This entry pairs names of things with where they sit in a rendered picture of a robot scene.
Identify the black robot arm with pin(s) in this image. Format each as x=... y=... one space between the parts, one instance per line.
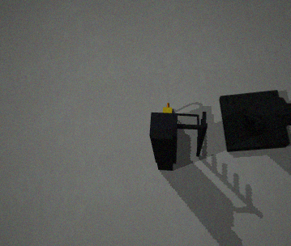
x=267 y=114

